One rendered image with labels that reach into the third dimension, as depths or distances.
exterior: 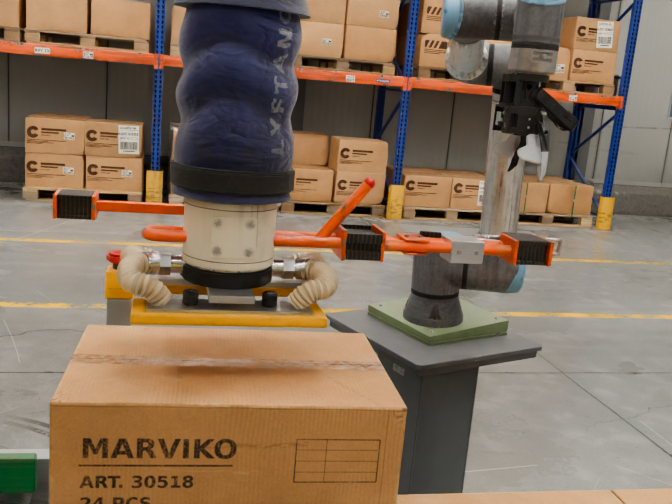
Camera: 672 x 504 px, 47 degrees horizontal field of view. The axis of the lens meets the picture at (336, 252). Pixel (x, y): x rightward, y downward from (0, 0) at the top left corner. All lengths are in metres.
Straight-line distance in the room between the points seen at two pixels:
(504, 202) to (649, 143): 9.68
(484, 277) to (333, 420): 1.11
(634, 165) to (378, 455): 10.62
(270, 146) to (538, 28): 0.56
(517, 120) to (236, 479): 0.84
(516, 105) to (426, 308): 1.00
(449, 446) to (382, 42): 6.74
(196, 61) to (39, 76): 8.60
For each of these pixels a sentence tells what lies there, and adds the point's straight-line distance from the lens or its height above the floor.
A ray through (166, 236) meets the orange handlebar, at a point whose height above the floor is 1.20.
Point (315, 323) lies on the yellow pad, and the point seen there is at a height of 1.07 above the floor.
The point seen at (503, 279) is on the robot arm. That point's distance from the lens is 2.37.
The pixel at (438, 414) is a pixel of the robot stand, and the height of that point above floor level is 0.51.
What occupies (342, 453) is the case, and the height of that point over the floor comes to 0.86.
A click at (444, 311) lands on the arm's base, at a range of 2.40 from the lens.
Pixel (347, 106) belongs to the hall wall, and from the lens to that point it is 10.11.
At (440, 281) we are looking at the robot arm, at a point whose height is 0.93.
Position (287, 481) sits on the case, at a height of 0.81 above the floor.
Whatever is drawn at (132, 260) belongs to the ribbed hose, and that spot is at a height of 1.16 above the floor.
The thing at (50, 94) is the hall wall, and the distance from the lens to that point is 9.92.
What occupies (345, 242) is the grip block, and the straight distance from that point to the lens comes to 1.46.
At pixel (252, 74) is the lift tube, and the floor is 1.49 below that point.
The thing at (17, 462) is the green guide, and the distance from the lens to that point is 1.87.
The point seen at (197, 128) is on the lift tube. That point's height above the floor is 1.40.
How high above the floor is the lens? 1.49
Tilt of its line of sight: 12 degrees down
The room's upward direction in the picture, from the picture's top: 5 degrees clockwise
